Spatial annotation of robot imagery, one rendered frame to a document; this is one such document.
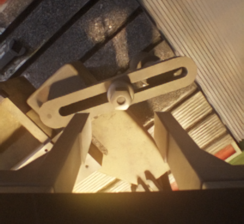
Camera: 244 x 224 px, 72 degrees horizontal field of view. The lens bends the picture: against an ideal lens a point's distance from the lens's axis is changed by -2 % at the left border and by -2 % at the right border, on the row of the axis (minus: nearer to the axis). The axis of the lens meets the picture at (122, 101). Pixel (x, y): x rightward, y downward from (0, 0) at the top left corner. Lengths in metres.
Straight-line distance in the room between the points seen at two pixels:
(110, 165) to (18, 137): 0.22
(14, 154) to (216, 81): 0.65
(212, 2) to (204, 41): 0.12
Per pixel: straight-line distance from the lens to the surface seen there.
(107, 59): 0.53
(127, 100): 0.24
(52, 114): 0.31
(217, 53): 0.68
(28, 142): 0.45
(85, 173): 0.38
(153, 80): 0.31
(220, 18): 0.68
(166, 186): 0.57
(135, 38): 0.53
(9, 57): 0.62
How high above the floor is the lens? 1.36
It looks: 74 degrees down
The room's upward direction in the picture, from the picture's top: 175 degrees clockwise
